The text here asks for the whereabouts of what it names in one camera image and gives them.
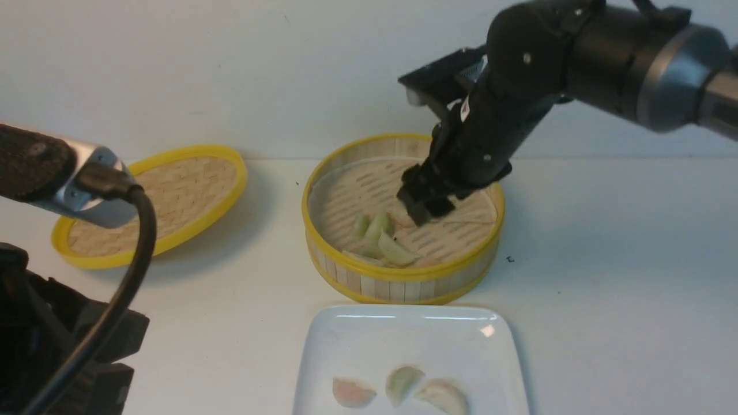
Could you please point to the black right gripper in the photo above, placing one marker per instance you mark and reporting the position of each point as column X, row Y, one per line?
column 454, row 164

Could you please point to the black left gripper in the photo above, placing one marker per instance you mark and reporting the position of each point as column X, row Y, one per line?
column 42, row 321

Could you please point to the pink dumpling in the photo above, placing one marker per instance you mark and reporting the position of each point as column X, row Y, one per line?
column 351, row 393

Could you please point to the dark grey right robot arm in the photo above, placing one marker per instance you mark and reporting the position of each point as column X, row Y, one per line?
column 650, row 66

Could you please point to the white square plate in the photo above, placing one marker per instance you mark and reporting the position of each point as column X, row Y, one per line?
column 471, row 347

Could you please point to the pale green dumpling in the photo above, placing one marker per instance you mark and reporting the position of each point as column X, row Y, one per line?
column 380, row 224

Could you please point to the green dumpling in steamer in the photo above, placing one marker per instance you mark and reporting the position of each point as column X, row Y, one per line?
column 360, row 226

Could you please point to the yellow bamboo steamer basket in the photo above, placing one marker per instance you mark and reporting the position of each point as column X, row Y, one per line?
column 454, row 254

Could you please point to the yellow bamboo steamer lid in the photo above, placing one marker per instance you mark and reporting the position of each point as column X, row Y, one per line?
column 191, row 188

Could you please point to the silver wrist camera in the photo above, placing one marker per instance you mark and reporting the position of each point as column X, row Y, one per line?
column 68, row 177

